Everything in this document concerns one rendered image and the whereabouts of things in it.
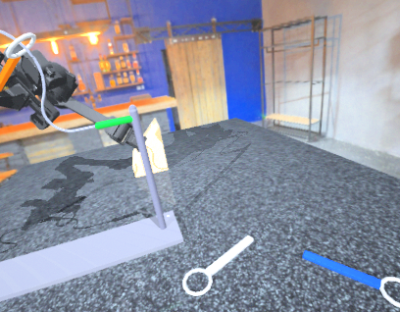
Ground orange handle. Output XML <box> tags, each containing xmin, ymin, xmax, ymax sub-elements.
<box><xmin>0</xmin><ymin>33</ymin><xmax>36</xmax><ymax>91</ymax></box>

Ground white loop with straight handle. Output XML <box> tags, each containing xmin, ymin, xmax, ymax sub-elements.
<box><xmin>182</xmin><ymin>235</ymin><xmax>253</xmax><ymax>296</ymax></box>

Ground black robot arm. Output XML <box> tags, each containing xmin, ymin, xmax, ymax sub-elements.
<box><xmin>15</xmin><ymin>49</ymin><xmax>139</xmax><ymax>152</ymax></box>

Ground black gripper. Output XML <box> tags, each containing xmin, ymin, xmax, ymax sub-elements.
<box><xmin>0</xmin><ymin>67</ymin><xmax>60</xmax><ymax>130</ymax></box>

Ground white hoop with blue handle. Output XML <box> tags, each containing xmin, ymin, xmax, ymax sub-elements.
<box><xmin>303</xmin><ymin>250</ymin><xmax>400</xmax><ymax>308</ymax></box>

